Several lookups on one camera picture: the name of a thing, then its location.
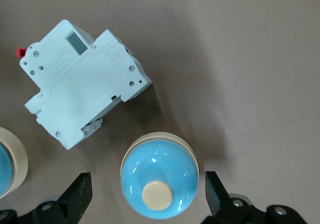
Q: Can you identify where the white circuit breaker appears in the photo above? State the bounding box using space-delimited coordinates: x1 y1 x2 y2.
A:
15 18 154 151

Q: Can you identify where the blue dome call bell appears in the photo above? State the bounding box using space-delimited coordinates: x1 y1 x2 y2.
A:
119 131 200 220
0 126 29 200

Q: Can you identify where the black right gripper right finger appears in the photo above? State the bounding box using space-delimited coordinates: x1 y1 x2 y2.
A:
202 170 308 224

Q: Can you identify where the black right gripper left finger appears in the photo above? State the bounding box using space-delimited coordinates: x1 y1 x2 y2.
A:
0 171 93 224

